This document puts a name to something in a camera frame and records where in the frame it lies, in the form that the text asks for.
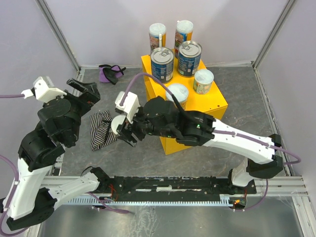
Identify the black white striped cloth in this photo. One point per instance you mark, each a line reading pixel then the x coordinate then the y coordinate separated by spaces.
pixel 100 130

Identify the yellow cabinet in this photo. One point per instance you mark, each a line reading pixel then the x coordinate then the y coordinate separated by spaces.
pixel 212 103

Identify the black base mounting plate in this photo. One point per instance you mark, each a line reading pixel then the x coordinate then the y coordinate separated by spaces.
pixel 161 189

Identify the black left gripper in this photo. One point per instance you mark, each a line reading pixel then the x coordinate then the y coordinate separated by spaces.
pixel 87 96

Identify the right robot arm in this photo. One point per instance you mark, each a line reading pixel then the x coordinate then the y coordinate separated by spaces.
pixel 193 128

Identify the clear jar orange contents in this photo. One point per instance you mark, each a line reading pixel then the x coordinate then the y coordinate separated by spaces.
pixel 116 122

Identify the purple black pouch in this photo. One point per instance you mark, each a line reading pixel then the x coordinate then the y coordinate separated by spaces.
pixel 110 74

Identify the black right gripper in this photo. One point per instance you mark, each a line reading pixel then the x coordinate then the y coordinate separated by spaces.
pixel 129 132

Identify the wide yellow label can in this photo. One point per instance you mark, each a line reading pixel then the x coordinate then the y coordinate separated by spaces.
pixel 180 92

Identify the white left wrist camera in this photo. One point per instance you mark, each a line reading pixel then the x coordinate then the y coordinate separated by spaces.
pixel 43 90

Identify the blue yellow tin can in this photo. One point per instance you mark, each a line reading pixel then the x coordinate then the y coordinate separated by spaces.
pixel 189 54

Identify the tall porridge can with spoon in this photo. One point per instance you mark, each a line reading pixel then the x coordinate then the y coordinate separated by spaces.
pixel 157 35

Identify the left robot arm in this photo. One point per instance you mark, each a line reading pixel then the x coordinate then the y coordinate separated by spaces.
pixel 28 202

